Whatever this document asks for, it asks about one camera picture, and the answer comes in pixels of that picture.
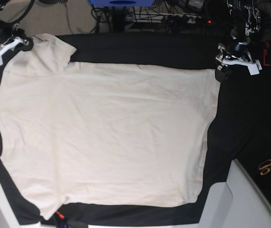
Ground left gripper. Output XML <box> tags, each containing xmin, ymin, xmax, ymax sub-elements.
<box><xmin>215</xmin><ymin>36</ymin><xmax>257</xmax><ymax>83</ymax></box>

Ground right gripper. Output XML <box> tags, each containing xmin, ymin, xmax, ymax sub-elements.
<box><xmin>0</xmin><ymin>28</ymin><xmax>34</xmax><ymax>51</ymax></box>

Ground cream white T-shirt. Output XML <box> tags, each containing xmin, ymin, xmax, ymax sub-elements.
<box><xmin>0</xmin><ymin>34</ymin><xmax>220</xmax><ymax>219</ymax></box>

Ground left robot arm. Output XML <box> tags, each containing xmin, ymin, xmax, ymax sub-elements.
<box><xmin>215</xmin><ymin>0</ymin><xmax>262</xmax><ymax>83</ymax></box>

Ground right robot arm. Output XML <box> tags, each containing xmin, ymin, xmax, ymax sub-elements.
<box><xmin>0</xmin><ymin>0</ymin><xmax>35</xmax><ymax>52</ymax></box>

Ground red black clamp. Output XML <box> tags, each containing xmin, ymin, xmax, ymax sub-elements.
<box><xmin>263</xmin><ymin>41</ymin><xmax>271</xmax><ymax>67</ymax></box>

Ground blue plastic box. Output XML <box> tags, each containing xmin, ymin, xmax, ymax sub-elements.
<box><xmin>89</xmin><ymin>0</ymin><xmax>154</xmax><ymax>7</ymax></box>

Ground white power strip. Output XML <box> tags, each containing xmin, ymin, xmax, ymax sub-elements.
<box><xmin>125</xmin><ymin>11</ymin><xmax>199</xmax><ymax>24</ymax></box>

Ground red clip at table edge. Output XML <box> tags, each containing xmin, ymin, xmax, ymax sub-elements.
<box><xmin>56</xmin><ymin>211</ymin><xmax>65</xmax><ymax>219</ymax></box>

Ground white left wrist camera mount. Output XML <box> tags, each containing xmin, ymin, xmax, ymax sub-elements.
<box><xmin>222</xmin><ymin>58</ymin><xmax>262</xmax><ymax>76</ymax></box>

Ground orange handled scissors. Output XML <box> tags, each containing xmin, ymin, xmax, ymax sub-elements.
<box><xmin>258</xmin><ymin>159</ymin><xmax>271</xmax><ymax>176</ymax></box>

